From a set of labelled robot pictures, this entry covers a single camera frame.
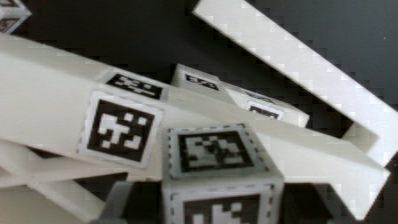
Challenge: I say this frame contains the white U-shaped fence frame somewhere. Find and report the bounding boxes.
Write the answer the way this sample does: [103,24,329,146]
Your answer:
[194,0,398,166]

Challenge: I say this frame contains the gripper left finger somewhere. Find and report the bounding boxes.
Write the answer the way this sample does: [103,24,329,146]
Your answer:
[95,181,134,224]

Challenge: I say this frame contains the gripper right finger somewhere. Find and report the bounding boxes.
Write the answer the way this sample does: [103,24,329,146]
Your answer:
[315,184,358,224]

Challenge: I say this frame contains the white chair back frame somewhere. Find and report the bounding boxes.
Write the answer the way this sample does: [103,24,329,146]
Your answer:
[0,33,390,222]

